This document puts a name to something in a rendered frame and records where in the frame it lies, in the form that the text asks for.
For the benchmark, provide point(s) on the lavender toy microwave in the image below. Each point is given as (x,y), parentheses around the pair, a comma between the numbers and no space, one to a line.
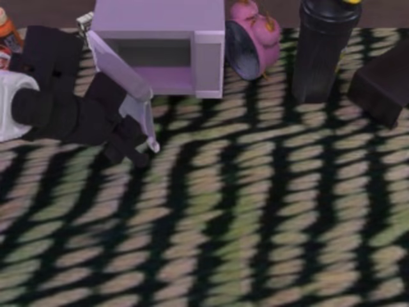
(159,28)

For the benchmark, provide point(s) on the small white striped object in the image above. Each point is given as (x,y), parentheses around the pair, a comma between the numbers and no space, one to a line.
(84,23)

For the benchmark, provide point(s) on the red and white can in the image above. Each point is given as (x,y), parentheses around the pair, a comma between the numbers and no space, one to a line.
(4,57)

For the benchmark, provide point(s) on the orange bottle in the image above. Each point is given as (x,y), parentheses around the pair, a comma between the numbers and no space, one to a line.
(9,30)

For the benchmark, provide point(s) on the pink alarm clock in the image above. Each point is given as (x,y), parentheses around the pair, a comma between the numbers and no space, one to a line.
(252,28)

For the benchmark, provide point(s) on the tall black shaker bottle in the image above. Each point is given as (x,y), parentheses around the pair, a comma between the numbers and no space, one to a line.
(319,54)

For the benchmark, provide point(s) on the black rectangular box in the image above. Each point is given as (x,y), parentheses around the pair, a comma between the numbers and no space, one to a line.
(380,86)

